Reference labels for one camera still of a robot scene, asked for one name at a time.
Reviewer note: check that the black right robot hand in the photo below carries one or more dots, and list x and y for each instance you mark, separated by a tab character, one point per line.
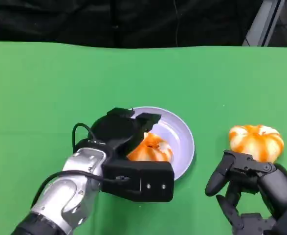
277	188

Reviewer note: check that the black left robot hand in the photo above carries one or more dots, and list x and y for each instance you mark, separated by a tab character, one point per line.
118	129

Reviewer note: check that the orange and white bread roll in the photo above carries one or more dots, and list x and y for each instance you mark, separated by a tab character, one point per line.
153	149
255	142

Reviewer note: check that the lilac plate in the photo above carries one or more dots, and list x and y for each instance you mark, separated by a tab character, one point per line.
180	147

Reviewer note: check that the green table cloth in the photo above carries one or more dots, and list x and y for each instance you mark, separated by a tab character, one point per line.
48	85

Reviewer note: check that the black backdrop curtain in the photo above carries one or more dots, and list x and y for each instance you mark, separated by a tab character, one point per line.
84	22

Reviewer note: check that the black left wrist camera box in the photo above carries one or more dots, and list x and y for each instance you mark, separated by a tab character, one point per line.
138	181

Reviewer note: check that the grey metal frame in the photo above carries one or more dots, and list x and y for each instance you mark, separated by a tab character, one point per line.
264	24

